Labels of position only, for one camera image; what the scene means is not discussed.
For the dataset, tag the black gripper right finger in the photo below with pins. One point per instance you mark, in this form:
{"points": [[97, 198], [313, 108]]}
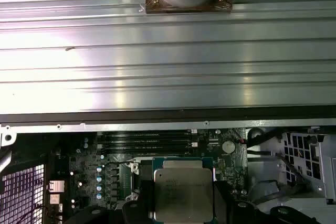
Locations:
{"points": [[225, 203]]}

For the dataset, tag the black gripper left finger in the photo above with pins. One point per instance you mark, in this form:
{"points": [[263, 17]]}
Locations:
{"points": [[136, 213]]}

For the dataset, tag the silver green CPU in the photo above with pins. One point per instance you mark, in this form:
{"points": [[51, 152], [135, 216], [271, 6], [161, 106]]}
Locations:
{"points": [[183, 192]]}

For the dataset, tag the metal CPU socket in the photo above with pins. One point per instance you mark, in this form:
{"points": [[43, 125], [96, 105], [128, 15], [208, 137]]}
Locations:
{"points": [[134, 166]]}

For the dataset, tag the RAM slot with white clip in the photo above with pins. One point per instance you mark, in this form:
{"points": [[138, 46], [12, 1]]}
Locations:
{"points": [[118, 144], [118, 132]]}

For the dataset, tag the green motherboard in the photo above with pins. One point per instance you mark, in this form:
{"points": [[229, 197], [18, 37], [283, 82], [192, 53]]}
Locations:
{"points": [[236, 161]]}

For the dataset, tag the silver coin cell battery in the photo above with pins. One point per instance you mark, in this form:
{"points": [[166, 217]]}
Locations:
{"points": [[228, 146]]}

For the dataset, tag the silver port block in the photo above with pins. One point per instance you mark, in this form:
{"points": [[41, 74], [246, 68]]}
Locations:
{"points": [[56, 200], [57, 186]]}

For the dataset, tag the black grey PC case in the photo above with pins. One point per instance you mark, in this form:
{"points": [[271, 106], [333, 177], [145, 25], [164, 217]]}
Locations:
{"points": [[105, 127]]}

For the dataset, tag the silver perforated drive cage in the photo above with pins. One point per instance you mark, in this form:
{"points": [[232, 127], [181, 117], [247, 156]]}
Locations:
{"points": [[323, 155]]}

